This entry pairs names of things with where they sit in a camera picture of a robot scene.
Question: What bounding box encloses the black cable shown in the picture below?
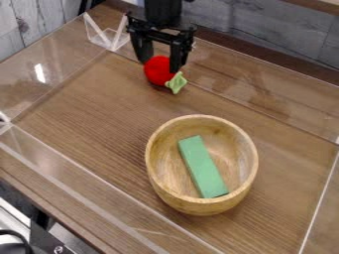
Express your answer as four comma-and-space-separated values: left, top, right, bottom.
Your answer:
0, 229, 34, 254

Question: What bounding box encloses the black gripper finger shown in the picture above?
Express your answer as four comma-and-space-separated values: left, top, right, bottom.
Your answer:
169, 42, 189, 73
129, 31, 153, 64

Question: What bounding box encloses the clear acrylic enclosure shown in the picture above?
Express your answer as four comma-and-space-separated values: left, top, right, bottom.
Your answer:
0, 20, 339, 254

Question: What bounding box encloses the green rectangular block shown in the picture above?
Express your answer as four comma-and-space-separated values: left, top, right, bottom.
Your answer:
177, 136, 229, 198

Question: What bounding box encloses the wooden bowl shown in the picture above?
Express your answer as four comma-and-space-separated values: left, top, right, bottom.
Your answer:
144, 114, 257, 216

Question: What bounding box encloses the red plush strawberry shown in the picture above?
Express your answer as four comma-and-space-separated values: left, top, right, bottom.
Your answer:
142, 56, 188, 94

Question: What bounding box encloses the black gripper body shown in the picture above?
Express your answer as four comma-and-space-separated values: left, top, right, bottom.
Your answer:
125, 12, 197, 50

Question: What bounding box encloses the black metal bracket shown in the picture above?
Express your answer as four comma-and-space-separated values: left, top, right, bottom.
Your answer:
29, 222, 66, 254

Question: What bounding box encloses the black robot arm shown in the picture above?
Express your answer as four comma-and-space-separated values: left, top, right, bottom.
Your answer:
125, 0, 197, 73

